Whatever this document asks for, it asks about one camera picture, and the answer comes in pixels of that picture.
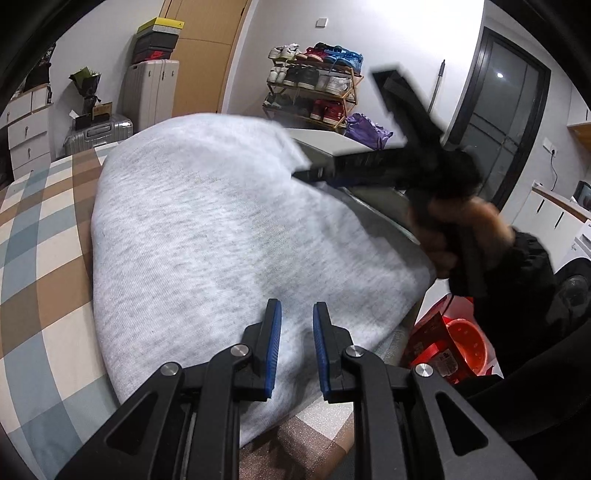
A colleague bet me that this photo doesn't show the purple plastic bag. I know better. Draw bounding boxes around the purple plastic bag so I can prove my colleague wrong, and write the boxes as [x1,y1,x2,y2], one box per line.
[344,113,393,151]

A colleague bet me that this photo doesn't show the white washing machine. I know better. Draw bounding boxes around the white washing machine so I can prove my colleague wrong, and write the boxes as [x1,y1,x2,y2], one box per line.
[551,222,591,324]

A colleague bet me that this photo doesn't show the light grey sweatshirt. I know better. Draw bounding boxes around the light grey sweatshirt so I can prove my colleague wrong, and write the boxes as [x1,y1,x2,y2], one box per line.
[90,113,435,450]

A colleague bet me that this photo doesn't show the wooden shoe rack with shoes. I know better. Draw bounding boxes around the wooden shoe rack with shoes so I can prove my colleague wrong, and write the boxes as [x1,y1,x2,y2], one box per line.
[262,42,365,134]

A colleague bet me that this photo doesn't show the thin metal pole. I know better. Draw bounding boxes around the thin metal pole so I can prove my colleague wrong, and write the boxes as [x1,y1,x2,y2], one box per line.
[427,60,446,112]

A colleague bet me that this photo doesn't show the person's right forearm black sleeve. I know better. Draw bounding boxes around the person's right forearm black sleeve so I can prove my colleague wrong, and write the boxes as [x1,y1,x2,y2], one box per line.
[450,231,561,379]

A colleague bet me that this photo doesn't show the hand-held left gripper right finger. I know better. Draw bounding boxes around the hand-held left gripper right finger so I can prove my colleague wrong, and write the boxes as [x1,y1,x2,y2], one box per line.
[312,302,539,480]

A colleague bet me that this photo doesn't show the black bag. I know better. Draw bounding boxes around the black bag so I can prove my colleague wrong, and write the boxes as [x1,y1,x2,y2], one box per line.
[23,44,56,90]

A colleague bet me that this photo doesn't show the white drawer desk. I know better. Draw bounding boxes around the white drawer desk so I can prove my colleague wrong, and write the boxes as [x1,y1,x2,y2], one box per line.
[4,85,54,181]

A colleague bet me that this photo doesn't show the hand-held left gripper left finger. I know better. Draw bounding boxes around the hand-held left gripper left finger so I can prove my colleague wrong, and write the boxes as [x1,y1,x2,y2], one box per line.
[54,299,282,480]

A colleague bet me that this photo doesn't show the checkered bed sheet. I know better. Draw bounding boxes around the checkered bed sheet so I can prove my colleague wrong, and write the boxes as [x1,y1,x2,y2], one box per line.
[0,145,416,480]

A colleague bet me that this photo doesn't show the tall light grey suitcase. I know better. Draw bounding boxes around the tall light grey suitcase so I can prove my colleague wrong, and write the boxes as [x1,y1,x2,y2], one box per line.
[119,59,181,132]

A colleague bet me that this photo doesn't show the wooden door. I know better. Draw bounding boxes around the wooden door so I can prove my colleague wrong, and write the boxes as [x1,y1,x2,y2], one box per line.
[157,0,252,123]

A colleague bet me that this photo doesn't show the white kitchen counter cabinet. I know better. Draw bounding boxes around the white kitchen counter cabinet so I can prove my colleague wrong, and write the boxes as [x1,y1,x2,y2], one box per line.
[503,182,591,273]

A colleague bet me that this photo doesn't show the wooden wall cabinet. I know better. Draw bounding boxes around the wooden wall cabinet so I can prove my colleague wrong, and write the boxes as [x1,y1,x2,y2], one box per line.
[566,88,591,134]

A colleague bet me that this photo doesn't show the person's right hand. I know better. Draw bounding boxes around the person's right hand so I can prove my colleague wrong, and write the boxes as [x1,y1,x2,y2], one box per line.
[416,198,515,280]

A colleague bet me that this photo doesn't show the silver aluminium suitcase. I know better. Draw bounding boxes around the silver aluminium suitcase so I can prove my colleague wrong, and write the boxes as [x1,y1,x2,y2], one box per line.
[64,114,134,158]

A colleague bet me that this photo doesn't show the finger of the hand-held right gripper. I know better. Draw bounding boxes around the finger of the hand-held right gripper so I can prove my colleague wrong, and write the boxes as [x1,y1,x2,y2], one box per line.
[292,148,416,189]
[372,67,446,153]

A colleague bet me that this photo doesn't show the dark wrapped flower bouquet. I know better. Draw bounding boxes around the dark wrapped flower bouquet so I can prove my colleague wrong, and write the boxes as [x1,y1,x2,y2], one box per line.
[69,67,102,116]

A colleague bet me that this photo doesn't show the red bag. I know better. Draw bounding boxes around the red bag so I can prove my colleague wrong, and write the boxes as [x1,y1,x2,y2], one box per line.
[402,311,462,386]

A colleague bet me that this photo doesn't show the black framed glass door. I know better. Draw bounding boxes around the black framed glass door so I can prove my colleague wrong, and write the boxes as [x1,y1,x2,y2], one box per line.
[445,25,552,213]

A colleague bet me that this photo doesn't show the red plastic basin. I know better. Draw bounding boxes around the red plastic basin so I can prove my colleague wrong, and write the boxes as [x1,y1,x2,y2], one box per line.
[445,318,488,374]

